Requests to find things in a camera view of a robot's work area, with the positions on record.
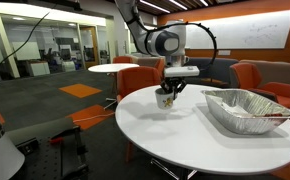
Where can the metal table base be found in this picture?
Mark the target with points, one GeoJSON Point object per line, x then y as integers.
{"type": "Point", "coordinates": [178, 170]}

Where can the white mug with yellow print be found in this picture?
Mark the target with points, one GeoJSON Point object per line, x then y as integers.
{"type": "Point", "coordinates": [164, 100]}

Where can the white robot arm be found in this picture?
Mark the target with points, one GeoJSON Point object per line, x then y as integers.
{"type": "Point", "coordinates": [163, 41]}

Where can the wall whiteboard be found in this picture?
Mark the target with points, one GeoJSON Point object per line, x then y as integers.
{"type": "Point", "coordinates": [241, 30]}

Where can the black metal stand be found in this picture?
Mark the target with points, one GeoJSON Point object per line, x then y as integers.
{"type": "Point", "coordinates": [66, 150]}

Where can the grey sofa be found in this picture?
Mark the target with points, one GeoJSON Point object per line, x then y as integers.
{"type": "Point", "coordinates": [215, 68]}

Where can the white crumpled paper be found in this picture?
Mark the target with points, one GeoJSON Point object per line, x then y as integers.
{"type": "Point", "coordinates": [233, 108]}

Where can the beige sofa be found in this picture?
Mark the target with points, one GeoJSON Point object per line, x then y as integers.
{"type": "Point", "coordinates": [278, 71]}

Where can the small round white table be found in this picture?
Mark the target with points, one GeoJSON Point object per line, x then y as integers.
{"type": "Point", "coordinates": [111, 68]}

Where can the wooden door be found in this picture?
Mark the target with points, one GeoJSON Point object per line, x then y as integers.
{"type": "Point", "coordinates": [89, 46]}

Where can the orange armchair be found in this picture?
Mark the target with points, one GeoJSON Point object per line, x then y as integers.
{"type": "Point", "coordinates": [248, 76]}

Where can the aluminium foil tray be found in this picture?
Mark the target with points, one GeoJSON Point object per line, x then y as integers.
{"type": "Point", "coordinates": [245, 116]}

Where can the white wrist camera block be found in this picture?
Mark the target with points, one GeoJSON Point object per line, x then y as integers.
{"type": "Point", "coordinates": [181, 71]}

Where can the orange chair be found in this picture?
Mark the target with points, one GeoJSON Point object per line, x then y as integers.
{"type": "Point", "coordinates": [136, 80]}
{"type": "Point", "coordinates": [160, 66]}
{"type": "Point", "coordinates": [122, 59]}

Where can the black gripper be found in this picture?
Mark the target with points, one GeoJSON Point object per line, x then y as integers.
{"type": "Point", "coordinates": [175, 79]}

